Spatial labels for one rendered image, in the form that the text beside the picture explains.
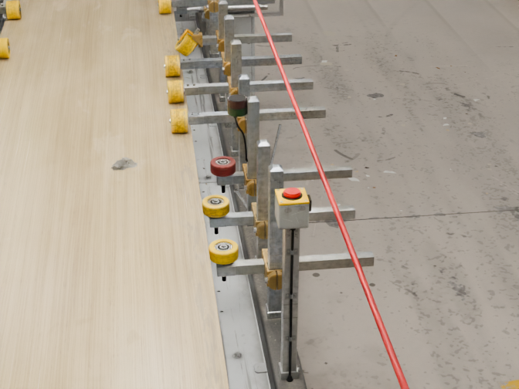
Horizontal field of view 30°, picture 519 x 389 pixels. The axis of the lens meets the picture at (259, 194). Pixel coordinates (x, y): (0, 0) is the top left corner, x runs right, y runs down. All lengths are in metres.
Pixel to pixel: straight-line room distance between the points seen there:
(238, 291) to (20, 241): 0.67
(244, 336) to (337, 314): 1.19
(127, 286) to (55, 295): 0.18
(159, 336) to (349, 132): 3.24
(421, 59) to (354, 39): 0.55
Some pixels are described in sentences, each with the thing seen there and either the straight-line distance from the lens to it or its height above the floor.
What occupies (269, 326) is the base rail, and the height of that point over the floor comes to 0.70.
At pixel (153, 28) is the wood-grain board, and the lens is 4.25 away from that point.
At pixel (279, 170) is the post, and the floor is 1.16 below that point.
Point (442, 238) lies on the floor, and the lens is 4.45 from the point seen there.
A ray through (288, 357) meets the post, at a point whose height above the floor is 0.77.
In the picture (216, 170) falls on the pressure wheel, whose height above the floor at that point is 0.89.
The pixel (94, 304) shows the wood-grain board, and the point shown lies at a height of 0.90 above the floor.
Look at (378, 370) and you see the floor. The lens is 3.65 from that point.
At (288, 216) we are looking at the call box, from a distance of 2.20.
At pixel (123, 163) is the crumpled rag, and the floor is 0.91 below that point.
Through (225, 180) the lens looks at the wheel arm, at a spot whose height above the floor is 0.85.
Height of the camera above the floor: 2.29
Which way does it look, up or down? 29 degrees down
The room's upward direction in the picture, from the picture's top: straight up
